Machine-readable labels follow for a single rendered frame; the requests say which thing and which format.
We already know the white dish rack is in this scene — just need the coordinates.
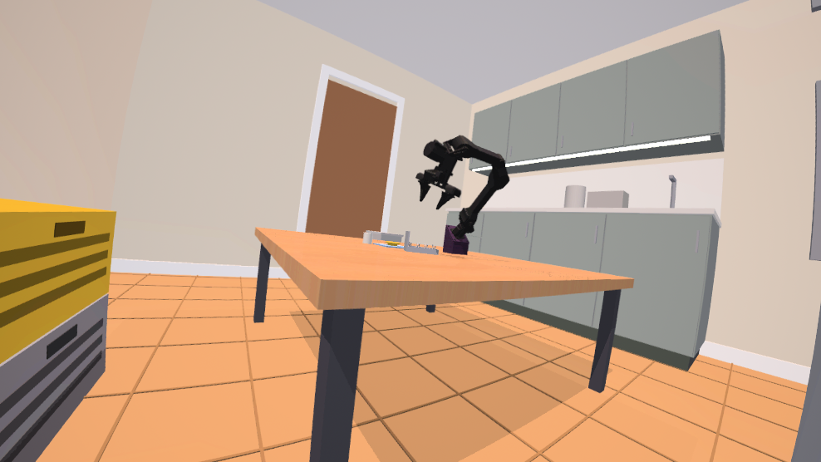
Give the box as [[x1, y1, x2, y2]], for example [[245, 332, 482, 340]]
[[404, 231, 439, 255]]

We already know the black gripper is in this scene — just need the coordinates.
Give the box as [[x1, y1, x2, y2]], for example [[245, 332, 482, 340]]
[[416, 165, 462, 209]]

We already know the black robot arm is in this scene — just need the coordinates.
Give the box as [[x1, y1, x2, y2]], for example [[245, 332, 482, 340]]
[[423, 135, 510, 239]]

